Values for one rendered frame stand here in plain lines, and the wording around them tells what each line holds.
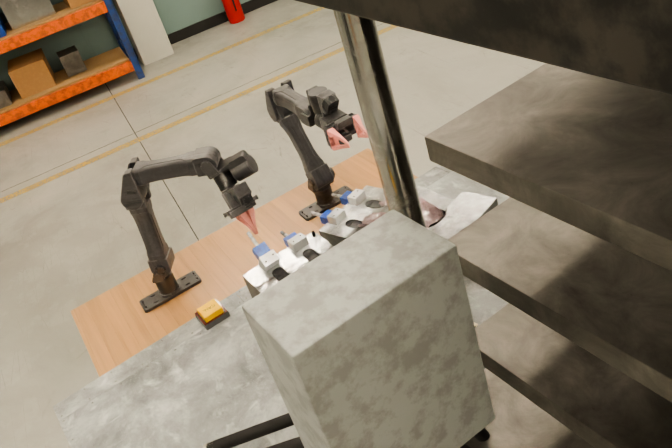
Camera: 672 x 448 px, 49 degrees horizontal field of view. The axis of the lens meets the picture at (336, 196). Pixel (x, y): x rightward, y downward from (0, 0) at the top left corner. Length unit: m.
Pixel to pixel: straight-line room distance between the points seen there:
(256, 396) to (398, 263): 0.94
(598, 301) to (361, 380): 0.40
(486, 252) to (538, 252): 0.09
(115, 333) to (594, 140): 1.65
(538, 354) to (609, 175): 0.54
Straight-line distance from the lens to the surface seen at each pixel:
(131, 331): 2.37
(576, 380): 1.48
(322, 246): 2.20
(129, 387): 2.18
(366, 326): 1.07
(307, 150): 2.44
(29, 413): 3.68
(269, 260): 2.16
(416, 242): 1.14
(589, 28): 0.74
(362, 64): 1.21
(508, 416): 1.77
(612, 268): 1.32
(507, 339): 1.56
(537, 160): 1.14
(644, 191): 1.06
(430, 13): 0.91
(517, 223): 1.43
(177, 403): 2.06
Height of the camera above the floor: 2.15
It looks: 32 degrees down
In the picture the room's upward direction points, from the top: 18 degrees counter-clockwise
